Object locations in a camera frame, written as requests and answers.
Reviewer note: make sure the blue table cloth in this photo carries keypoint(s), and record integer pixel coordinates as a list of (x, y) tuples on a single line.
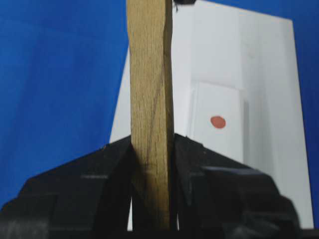
[(61, 63)]

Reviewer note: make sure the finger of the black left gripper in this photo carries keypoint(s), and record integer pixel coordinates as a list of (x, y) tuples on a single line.
[(177, 3)]

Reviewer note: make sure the right red dot mark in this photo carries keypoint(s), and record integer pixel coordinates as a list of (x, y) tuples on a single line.
[(218, 122)]

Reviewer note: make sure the wooden mallet hammer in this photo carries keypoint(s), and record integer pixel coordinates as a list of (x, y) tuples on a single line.
[(149, 25)]

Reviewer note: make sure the small white raised block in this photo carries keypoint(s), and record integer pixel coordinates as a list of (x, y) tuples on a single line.
[(209, 100)]

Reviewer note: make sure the large white foam board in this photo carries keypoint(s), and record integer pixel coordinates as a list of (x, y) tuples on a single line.
[(254, 53)]

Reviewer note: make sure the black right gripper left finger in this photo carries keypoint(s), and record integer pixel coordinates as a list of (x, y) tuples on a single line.
[(87, 198)]

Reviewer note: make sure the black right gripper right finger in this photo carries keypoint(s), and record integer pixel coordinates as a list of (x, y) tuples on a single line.
[(220, 198)]

